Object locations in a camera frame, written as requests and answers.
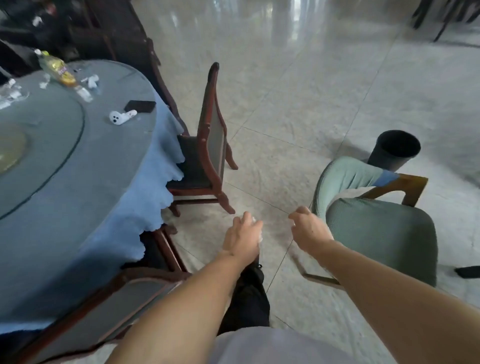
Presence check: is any blue tablecloth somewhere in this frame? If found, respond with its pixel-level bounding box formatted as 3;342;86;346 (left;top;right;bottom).
0;93;187;335

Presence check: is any person's right hand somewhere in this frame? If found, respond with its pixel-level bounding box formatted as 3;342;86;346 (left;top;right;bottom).
287;205;335;257

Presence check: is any black waste bin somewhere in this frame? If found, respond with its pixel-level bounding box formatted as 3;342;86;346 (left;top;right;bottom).
366;129;422;173

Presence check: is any clear crumpled plastic wrap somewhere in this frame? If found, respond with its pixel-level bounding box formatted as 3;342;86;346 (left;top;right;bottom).
0;77;30;110

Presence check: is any plastic bottle with yellow label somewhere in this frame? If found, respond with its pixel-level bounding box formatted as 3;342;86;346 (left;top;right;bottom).
34;48;94;103

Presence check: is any person's left hand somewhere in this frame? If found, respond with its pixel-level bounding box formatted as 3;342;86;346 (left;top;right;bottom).
222;211;264;268

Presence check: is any glass turntable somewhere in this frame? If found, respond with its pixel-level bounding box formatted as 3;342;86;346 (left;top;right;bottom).
0;93;86;222

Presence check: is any green fabric chair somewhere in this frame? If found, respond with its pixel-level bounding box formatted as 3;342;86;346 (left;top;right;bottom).
299;155;440;290

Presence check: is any black phone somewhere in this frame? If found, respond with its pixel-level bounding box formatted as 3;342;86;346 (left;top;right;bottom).
123;100;157;114

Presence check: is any dark red wooden chair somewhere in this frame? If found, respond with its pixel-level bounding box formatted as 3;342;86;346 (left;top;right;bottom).
166;61;239;218
80;0;190;136
14;224;193;364

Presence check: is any person's right forearm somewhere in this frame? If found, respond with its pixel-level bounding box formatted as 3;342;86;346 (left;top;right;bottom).
311;239;480;364

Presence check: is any person's left forearm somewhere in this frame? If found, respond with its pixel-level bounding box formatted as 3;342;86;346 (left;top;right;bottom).
106;250;250;364

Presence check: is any person's light lavender shirt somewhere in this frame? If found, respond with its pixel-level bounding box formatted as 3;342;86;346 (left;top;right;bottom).
208;326;359;364

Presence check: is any round dining table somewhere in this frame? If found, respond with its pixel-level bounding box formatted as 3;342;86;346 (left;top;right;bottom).
0;59;187;335

